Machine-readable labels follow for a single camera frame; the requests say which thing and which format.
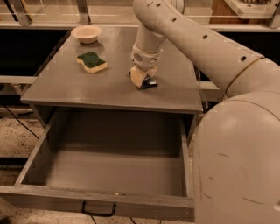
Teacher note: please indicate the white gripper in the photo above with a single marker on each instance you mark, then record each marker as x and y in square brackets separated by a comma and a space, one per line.
[144, 60]

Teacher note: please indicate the dark blue rxbar wrapper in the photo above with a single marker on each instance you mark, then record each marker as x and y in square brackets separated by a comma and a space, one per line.
[148, 82]

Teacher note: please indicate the open grey top drawer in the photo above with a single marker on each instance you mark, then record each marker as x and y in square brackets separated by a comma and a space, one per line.
[66, 168]

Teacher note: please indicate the wooden box background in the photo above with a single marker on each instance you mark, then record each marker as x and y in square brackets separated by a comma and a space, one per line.
[223, 14]

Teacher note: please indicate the pink bowl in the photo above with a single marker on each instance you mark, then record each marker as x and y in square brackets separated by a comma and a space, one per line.
[86, 34]

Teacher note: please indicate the black drawer handle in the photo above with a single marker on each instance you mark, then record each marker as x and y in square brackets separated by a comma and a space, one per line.
[99, 211]

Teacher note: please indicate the grey cabinet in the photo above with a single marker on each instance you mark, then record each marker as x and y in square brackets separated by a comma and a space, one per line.
[107, 102]

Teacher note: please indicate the green yellow sponge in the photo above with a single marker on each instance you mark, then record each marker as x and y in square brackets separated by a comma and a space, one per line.
[91, 62]

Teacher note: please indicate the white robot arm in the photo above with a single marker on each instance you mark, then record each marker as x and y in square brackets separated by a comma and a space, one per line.
[236, 158]

